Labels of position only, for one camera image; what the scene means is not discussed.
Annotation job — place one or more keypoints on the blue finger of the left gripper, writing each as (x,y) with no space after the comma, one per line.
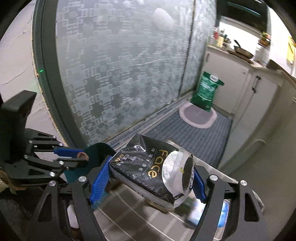
(73,163)
(66,152)

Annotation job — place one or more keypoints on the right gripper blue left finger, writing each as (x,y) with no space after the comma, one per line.
(100,183)

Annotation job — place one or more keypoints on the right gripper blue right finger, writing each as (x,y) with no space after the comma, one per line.
(198,187)

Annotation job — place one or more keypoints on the walnut shell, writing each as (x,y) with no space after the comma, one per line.
(82,156)

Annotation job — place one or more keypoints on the teal trash bin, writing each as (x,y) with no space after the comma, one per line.
(97,154)

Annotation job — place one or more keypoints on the white kitchen cabinet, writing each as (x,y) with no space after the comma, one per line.
(249,105)

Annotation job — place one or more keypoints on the grey checked tablecloth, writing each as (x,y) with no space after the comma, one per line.
(125,215)

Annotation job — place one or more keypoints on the striped blue floor rug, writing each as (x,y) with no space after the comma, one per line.
(208,144)

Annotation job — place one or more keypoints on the oval grey floor mat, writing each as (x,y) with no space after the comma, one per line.
(196,116)

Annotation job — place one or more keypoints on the green rice bag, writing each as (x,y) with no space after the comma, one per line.
(204,95)

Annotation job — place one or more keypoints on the frosted patterned sliding door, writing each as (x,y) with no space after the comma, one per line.
(104,66)

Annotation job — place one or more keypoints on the frying pan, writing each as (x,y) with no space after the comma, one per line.
(241,51)

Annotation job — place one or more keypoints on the bottles on counter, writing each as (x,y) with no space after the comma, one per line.
(219,39)

